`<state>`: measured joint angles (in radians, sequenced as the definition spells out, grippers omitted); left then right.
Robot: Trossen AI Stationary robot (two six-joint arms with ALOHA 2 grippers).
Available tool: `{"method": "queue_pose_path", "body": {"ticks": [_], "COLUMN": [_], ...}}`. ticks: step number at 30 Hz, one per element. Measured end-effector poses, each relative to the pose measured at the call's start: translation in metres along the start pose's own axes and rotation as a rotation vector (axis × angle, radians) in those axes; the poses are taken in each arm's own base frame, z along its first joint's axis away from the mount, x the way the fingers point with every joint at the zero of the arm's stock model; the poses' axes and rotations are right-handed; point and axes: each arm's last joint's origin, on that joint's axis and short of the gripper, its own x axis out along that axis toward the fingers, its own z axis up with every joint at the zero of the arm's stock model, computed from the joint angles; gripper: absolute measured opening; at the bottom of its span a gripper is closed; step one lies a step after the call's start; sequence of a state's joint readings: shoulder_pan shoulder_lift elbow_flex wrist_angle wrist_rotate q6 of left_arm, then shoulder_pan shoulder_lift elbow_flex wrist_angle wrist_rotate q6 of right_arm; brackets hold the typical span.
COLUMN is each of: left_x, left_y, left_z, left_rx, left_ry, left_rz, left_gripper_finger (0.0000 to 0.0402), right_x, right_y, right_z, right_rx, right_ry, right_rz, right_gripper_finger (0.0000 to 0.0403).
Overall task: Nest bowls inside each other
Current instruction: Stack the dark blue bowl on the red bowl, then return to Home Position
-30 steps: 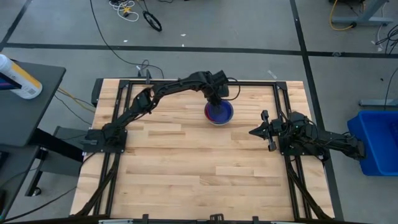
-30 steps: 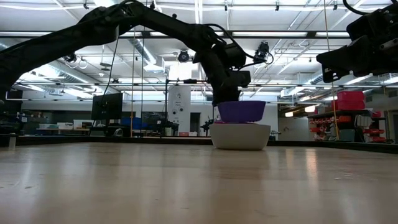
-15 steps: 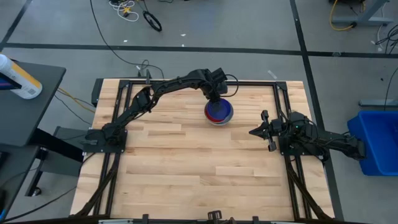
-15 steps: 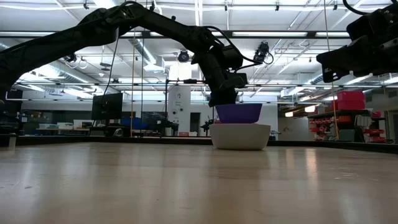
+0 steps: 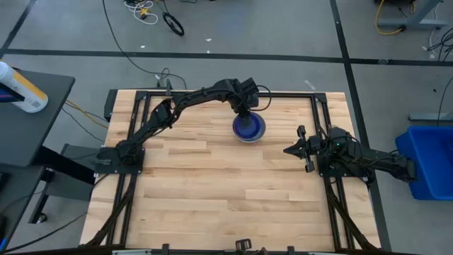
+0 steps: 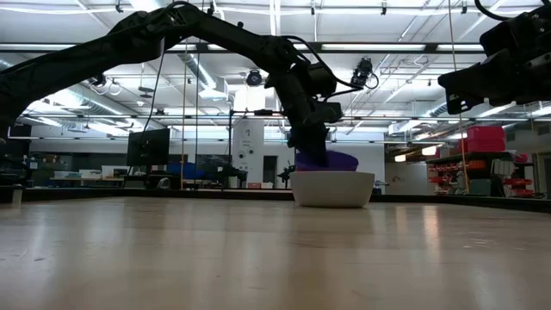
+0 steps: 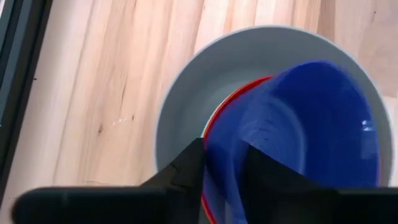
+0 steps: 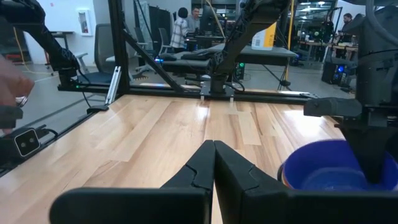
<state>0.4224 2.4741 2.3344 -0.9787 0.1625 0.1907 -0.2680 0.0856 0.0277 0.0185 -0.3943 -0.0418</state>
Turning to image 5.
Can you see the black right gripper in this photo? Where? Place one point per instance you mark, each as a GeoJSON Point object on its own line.
{"type": "Point", "coordinates": [313, 147]}

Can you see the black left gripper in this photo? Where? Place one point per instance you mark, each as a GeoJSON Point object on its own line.
{"type": "Point", "coordinates": [244, 97]}

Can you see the light blue plastic bowl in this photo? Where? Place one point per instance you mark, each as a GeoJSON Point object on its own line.
{"type": "Point", "coordinates": [251, 141]}

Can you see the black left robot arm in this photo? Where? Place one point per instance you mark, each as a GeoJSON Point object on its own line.
{"type": "Point", "coordinates": [198, 95]}

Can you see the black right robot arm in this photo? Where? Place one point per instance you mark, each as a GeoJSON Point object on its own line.
{"type": "Point", "coordinates": [375, 157]}

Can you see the clear tape strip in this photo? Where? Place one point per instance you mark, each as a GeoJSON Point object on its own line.
{"type": "Point", "coordinates": [309, 85]}

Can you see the small black ridged object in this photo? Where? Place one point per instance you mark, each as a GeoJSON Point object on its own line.
{"type": "Point", "coordinates": [243, 244]}

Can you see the blue plastic bin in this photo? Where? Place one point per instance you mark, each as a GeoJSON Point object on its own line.
{"type": "Point", "coordinates": [435, 159]}

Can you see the grey desk foot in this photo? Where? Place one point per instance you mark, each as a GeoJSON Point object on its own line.
{"type": "Point", "coordinates": [414, 23]}
{"type": "Point", "coordinates": [431, 117]}

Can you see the black side table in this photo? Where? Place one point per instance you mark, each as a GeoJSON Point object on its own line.
{"type": "Point", "coordinates": [28, 134]}

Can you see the white bottle with yellow label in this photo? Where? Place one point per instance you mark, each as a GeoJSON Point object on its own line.
{"type": "Point", "coordinates": [21, 88]}

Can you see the dark flat device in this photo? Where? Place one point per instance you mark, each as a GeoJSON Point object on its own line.
{"type": "Point", "coordinates": [7, 95]}

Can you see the black aluminium table frame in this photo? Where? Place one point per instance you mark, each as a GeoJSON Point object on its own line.
{"type": "Point", "coordinates": [290, 94]}

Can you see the black clamp bracket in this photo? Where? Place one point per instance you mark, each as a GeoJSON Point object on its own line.
{"type": "Point", "coordinates": [164, 249]}
{"type": "Point", "coordinates": [168, 88]}
{"type": "Point", "coordinates": [291, 250]}

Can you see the grey stand base plate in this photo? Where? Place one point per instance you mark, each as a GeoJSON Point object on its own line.
{"type": "Point", "coordinates": [70, 189]}

